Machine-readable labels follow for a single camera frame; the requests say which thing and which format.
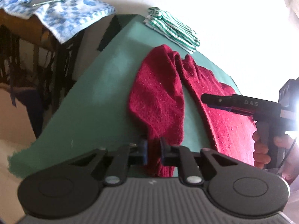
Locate red knitted sweater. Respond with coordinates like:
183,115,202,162
128,44,257,178

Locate person's right hand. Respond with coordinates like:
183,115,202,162
253,131,297,169

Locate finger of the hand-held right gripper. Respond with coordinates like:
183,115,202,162
211,104,255,117
201,93,242,108

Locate wooden side table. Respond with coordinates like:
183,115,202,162
0,9,86,140

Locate green table cloth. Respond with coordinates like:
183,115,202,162
8,14,257,180

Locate flat metal tool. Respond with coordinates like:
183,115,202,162
23,0,64,7

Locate green striped folded clothes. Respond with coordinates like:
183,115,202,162
143,7,201,54

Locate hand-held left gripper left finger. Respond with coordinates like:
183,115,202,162
75,138,148,187

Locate blue patterned white cloth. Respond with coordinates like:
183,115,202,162
0,0,116,44

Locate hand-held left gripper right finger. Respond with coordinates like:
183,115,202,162
159,137,231,187

